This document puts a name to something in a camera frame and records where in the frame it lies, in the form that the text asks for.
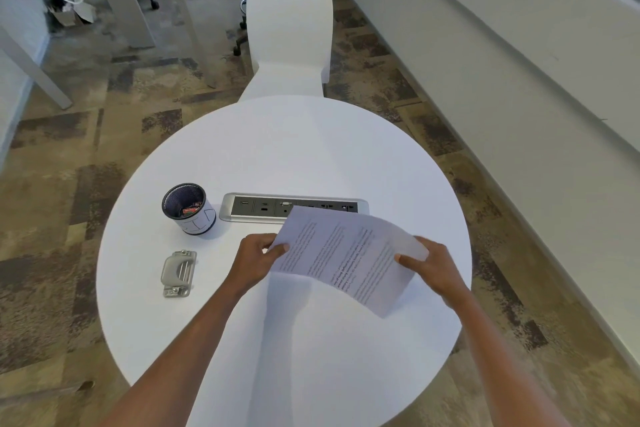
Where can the silver table power outlet panel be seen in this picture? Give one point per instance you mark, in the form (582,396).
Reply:
(260,206)

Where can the black mesh pen cup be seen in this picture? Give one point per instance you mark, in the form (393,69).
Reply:
(190,209)

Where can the person's right hand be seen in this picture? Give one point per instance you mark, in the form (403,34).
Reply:
(436,267)

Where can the person's left forearm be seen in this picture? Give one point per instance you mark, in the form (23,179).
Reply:
(177,356)

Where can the printed white paper sheet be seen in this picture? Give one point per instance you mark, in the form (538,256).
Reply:
(345,256)

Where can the round white table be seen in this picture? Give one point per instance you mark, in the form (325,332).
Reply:
(280,341)

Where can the red item in cup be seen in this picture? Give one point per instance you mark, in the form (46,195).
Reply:
(191,210)

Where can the person's left thumb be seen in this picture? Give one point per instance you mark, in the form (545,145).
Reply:
(278,250)

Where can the person's right forearm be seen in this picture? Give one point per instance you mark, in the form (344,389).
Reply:
(505,366)

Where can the white curved chair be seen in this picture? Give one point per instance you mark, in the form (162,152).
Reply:
(290,36)

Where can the white desk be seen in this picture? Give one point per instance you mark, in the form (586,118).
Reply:
(125,1)

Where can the person's right thumb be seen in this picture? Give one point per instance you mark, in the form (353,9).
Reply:
(409,260)

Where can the grey metal hole punch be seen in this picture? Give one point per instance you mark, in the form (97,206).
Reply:
(178,273)

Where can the person's left hand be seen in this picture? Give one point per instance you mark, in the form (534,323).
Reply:
(254,258)

